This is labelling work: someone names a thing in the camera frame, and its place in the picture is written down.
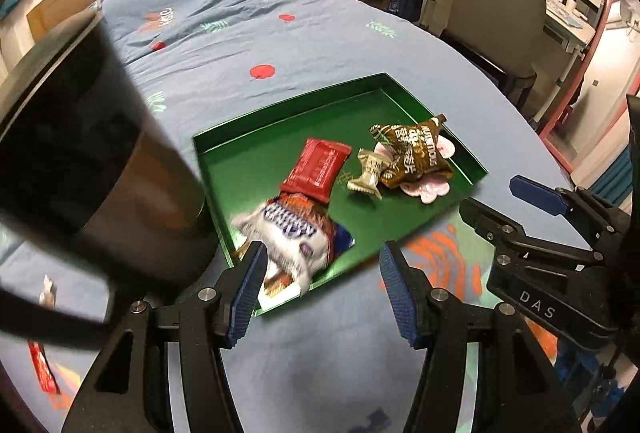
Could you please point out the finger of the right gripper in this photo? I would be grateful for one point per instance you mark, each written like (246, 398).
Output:
(509, 237)
(555, 201)

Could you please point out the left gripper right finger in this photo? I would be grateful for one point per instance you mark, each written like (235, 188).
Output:
(516, 387)

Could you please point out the red white konjac snack bag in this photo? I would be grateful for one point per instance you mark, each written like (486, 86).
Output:
(43, 371)

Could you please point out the brown nutritious snack bag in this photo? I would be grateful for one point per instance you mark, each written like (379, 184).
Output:
(415, 151)

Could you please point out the gold candy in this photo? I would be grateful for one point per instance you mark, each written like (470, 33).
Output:
(372, 166)

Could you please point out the dark red snack packet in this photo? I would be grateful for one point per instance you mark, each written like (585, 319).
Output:
(316, 169)

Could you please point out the white brown cookie packet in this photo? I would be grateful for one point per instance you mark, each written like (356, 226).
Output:
(300, 237)

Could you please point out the blue white gloved hand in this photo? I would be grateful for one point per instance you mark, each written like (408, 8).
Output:
(592, 387)

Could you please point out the pink framed mirror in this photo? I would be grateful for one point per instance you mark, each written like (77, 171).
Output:
(583, 125)

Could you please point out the green tray box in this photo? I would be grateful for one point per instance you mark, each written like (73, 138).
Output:
(243, 162)

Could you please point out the white study desk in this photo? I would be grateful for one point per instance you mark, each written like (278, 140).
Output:
(574, 41)

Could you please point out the grey desk chair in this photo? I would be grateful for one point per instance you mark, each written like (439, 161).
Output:
(501, 37)

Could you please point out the black electric kettle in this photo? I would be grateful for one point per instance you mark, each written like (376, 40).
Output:
(88, 175)

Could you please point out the blue patterned bedspread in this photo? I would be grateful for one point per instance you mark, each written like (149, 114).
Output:
(327, 360)

